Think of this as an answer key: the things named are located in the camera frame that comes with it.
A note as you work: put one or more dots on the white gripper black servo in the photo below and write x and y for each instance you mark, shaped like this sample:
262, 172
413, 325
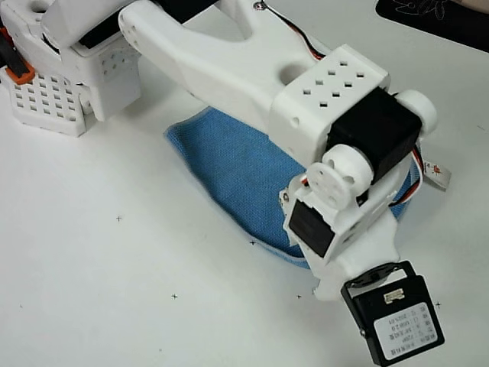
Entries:
331, 282

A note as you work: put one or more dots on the blue microfibre cloth white tag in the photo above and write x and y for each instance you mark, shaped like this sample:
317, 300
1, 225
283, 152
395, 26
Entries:
237, 172

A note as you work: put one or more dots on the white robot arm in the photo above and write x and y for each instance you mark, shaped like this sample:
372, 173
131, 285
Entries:
214, 57

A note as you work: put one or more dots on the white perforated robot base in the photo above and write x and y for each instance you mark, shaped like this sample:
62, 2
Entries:
42, 99

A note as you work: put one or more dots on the black mat with line drawing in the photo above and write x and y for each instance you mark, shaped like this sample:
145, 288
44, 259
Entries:
439, 26

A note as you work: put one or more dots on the orange and black clamp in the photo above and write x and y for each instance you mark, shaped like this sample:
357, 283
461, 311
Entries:
21, 74

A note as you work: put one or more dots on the black camera module box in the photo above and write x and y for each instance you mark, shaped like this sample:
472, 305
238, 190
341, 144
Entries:
397, 329

